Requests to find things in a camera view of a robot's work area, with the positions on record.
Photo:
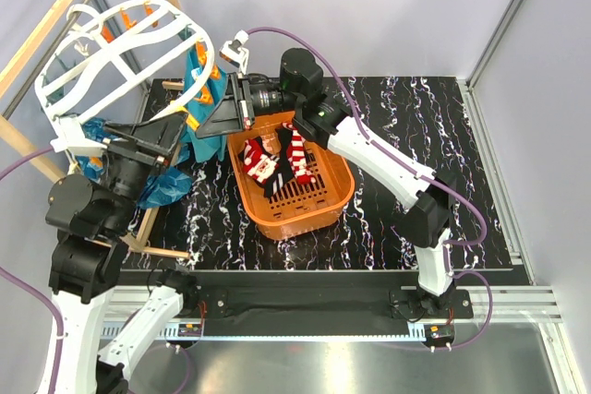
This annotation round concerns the orange clothes clip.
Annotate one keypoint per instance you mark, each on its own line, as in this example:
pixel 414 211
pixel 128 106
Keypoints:
pixel 215 73
pixel 192 122
pixel 204 97
pixel 201 50

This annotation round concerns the wooden drying rack frame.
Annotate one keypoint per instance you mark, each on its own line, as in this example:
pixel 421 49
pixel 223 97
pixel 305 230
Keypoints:
pixel 17 141

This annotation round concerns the metal hanging rod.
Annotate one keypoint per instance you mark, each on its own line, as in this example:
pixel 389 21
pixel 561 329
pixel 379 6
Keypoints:
pixel 60 29

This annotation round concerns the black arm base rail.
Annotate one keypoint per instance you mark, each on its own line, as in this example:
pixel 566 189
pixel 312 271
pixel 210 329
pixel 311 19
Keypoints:
pixel 295 304

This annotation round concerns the red white striped sock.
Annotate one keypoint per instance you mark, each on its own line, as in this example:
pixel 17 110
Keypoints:
pixel 297 157

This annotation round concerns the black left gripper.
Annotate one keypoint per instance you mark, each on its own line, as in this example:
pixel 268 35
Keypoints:
pixel 159 136

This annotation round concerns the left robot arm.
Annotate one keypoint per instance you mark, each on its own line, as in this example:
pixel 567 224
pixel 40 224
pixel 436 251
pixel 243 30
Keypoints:
pixel 91 219

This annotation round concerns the black sock white stripes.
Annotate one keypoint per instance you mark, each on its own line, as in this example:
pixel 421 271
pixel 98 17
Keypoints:
pixel 283 172

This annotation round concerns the orange plastic laundry basket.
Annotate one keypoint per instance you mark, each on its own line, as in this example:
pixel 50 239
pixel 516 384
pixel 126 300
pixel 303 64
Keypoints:
pixel 296 209

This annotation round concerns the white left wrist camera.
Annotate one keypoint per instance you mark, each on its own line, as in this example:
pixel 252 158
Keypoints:
pixel 71 137

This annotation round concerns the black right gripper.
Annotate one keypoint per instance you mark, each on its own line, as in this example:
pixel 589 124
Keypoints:
pixel 234 112

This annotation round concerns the white round clip hanger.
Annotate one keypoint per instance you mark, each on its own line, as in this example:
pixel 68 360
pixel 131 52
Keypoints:
pixel 165 22

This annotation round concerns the red white santa sock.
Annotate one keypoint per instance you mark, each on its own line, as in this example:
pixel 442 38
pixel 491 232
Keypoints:
pixel 258 164

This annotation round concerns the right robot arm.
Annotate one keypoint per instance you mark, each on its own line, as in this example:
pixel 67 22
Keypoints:
pixel 425 195

